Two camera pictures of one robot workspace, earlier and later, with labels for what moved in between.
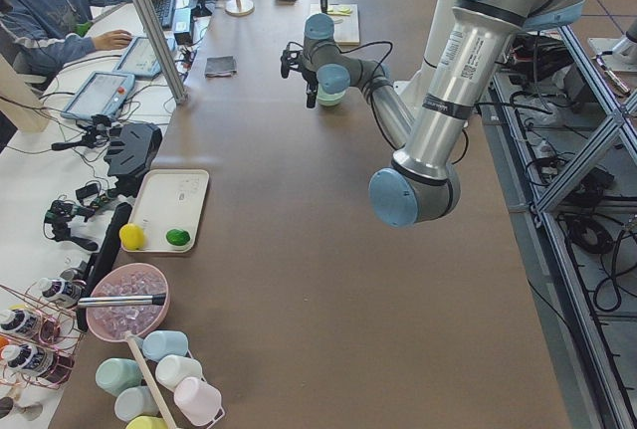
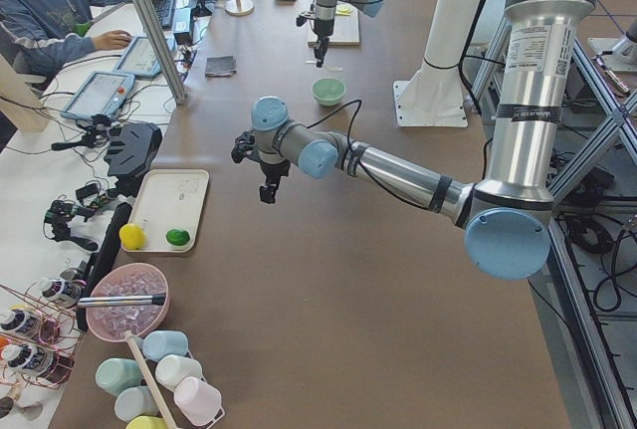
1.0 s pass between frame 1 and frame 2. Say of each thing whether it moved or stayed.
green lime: stayed
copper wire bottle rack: stayed
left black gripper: moved
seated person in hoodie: stayed
